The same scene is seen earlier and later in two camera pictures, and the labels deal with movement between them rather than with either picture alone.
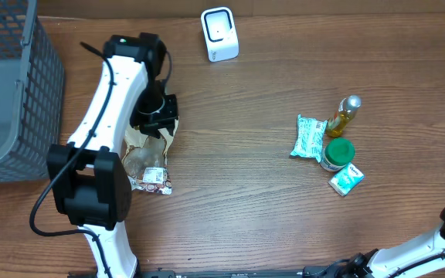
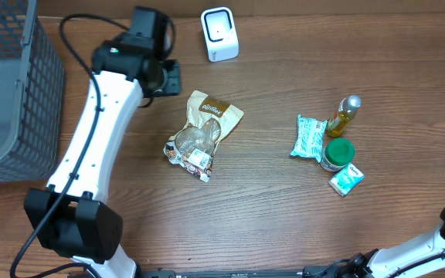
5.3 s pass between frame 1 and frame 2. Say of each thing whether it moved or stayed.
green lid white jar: stayed
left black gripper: moved
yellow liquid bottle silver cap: stayed
